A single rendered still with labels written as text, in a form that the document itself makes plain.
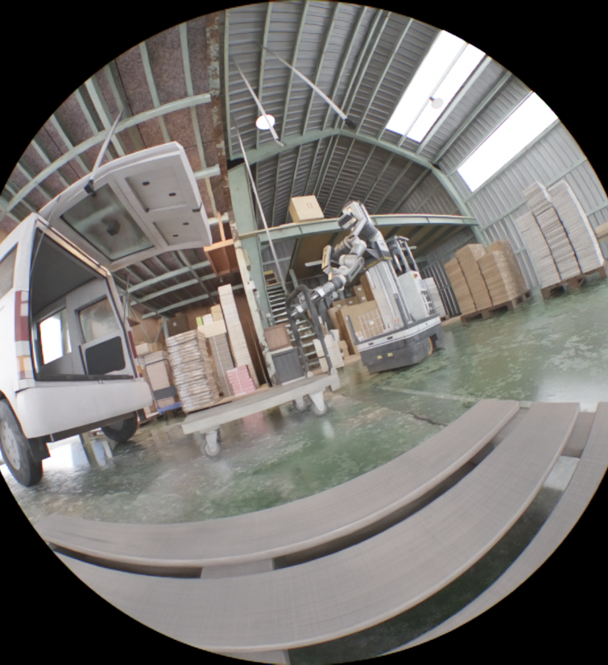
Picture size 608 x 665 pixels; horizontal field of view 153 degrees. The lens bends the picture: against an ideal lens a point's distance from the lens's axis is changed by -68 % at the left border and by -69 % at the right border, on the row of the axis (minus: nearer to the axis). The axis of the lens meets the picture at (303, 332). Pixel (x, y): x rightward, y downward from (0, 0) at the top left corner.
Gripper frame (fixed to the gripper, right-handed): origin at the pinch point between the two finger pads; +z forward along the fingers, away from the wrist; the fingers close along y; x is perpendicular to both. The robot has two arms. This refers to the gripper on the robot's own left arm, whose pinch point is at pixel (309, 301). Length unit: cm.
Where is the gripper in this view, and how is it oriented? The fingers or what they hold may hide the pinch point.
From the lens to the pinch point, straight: 131.7
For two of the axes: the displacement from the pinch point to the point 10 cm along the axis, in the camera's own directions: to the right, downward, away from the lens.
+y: 3.9, -2.2, -8.9
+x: 5.8, 8.1, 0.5
